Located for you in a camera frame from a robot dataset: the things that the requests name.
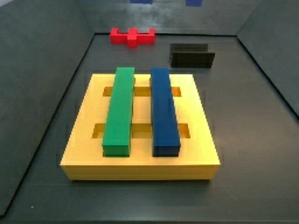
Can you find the red comb-shaped block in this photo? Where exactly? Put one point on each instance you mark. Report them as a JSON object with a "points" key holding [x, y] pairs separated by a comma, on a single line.
{"points": [[132, 38]]}

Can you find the green long bar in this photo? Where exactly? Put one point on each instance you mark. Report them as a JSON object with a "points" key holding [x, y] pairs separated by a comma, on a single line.
{"points": [[116, 139]]}

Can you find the yellow slotted board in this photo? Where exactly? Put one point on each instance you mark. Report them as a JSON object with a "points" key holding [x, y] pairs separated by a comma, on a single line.
{"points": [[83, 161]]}

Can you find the blue long bar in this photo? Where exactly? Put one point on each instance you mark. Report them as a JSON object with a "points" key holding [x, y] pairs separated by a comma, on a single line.
{"points": [[164, 124]]}

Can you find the purple comb-shaped block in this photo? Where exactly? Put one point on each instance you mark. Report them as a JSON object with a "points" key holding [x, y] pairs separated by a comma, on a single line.
{"points": [[195, 3]]}

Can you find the black angle bracket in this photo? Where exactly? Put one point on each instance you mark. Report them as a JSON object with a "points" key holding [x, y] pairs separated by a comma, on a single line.
{"points": [[191, 56]]}

